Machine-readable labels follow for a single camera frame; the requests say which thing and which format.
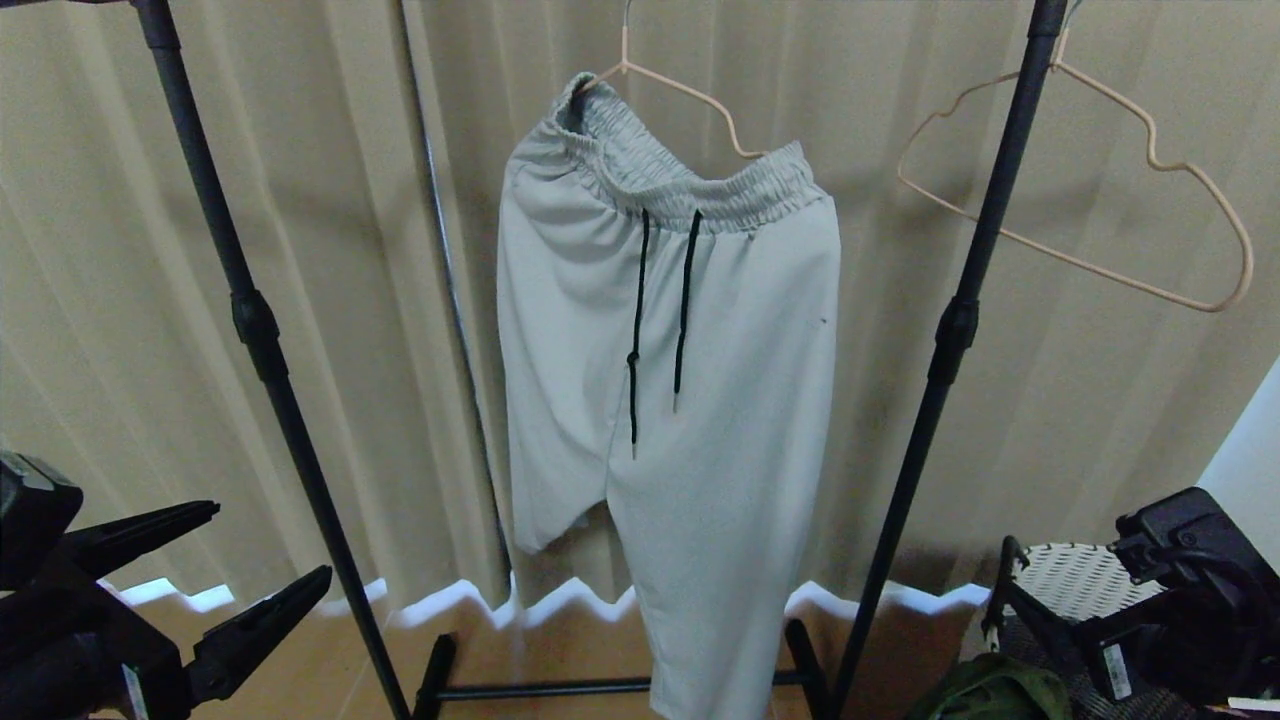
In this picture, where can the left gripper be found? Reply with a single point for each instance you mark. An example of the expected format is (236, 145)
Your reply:
(80, 650)

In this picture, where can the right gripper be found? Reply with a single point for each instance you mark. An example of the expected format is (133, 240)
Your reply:
(1160, 650)

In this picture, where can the green long-sleeved shirt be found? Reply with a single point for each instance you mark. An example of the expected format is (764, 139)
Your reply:
(990, 695)

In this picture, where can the pale grey shorts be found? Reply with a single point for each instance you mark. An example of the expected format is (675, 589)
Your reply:
(720, 450)

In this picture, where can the pink clothes hanger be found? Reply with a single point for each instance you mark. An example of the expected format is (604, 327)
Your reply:
(625, 50)
(1100, 92)

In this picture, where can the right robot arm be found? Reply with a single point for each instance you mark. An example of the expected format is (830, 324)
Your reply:
(1262, 640)

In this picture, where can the white laundry basket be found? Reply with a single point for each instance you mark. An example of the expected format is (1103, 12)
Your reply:
(1070, 580)

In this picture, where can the black clothes rack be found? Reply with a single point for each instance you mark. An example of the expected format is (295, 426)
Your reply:
(255, 330)

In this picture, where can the beige curtain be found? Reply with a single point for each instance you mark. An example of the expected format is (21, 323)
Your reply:
(150, 300)

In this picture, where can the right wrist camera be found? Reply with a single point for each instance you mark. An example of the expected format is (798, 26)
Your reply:
(1190, 530)

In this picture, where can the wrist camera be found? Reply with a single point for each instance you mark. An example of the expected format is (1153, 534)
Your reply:
(35, 520)
(1190, 530)

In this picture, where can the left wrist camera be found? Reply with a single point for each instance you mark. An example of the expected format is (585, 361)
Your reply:
(35, 520)

